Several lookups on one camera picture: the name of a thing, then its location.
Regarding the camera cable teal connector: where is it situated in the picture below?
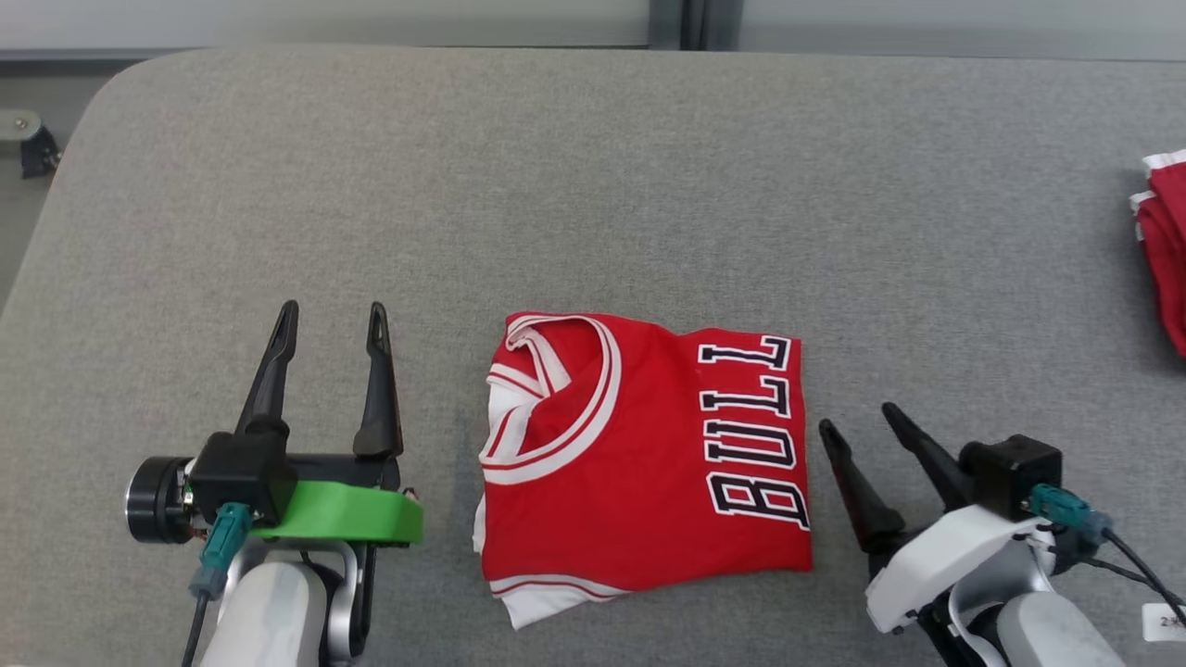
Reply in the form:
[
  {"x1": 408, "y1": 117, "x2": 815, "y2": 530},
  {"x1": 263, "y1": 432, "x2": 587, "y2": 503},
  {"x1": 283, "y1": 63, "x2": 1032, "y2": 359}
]
[
  {"x1": 1028, "y1": 484, "x2": 1186, "y2": 631},
  {"x1": 183, "y1": 503, "x2": 253, "y2": 667}
]

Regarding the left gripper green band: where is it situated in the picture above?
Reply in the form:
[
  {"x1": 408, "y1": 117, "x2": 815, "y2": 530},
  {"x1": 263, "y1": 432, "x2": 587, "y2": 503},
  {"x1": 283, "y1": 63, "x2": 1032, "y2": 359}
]
[{"x1": 125, "y1": 299, "x2": 425, "y2": 547}]

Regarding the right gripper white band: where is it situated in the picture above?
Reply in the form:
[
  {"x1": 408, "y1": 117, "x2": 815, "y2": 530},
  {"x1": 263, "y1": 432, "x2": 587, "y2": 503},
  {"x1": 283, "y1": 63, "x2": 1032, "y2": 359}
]
[{"x1": 818, "y1": 402, "x2": 1057, "y2": 667}]

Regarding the right camera cable teal connector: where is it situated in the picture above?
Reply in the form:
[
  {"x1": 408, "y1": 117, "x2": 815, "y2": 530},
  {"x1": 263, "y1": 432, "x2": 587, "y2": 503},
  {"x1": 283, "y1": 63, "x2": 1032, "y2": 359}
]
[{"x1": 1028, "y1": 484, "x2": 1186, "y2": 631}]

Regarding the white paper label tag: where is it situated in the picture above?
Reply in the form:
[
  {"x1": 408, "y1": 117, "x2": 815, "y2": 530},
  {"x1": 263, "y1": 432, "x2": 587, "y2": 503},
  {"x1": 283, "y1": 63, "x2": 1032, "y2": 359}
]
[{"x1": 1142, "y1": 602, "x2": 1186, "y2": 640}]

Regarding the grey metal door frame post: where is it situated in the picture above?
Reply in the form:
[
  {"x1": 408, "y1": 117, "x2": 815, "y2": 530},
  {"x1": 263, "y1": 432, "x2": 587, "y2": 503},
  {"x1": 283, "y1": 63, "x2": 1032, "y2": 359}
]
[{"x1": 649, "y1": 0, "x2": 742, "y2": 52}]

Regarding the black caster foot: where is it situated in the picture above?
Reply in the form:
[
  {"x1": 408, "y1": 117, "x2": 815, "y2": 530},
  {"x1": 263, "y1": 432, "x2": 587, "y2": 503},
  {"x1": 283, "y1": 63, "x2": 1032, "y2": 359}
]
[{"x1": 19, "y1": 128, "x2": 62, "y2": 180}]

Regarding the left camera cable teal connector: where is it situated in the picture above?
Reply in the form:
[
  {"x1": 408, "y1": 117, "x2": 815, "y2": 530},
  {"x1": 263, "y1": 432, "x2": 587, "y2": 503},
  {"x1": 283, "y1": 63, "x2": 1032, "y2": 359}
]
[{"x1": 183, "y1": 503, "x2": 253, "y2": 667}]

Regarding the red Bulls basketball jersey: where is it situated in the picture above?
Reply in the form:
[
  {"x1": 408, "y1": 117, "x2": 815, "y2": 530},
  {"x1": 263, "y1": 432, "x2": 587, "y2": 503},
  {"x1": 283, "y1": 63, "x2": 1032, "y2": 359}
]
[{"x1": 473, "y1": 311, "x2": 814, "y2": 631}]

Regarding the stack of red jerseys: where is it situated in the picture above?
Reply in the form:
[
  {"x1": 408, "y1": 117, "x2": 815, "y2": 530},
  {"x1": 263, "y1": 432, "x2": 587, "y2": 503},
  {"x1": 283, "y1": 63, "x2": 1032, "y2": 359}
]
[{"x1": 1129, "y1": 150, "x2": 1186, "y2": 360}]

